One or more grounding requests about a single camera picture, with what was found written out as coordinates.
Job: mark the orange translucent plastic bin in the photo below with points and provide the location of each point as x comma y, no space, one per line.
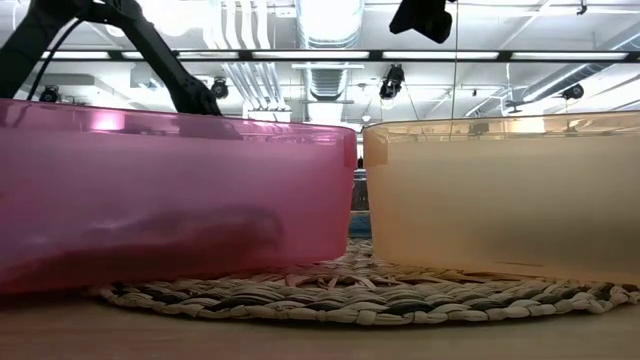
500,200

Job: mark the blue and yellow granola bar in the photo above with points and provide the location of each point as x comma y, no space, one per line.
360,225

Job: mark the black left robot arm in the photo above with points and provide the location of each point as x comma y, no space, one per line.
165,60

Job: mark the black horizontal beam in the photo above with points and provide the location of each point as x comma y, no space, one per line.
375,56

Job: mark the black ceiling spotlight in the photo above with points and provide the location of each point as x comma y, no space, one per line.
49,94
392,80
573,92
220,88

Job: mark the pink translucent plastic bin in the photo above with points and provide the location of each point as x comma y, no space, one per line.
175,175

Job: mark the round woven placemat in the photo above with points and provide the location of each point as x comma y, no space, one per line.
350,300

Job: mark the silver round air duct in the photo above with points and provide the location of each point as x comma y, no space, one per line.
330,25

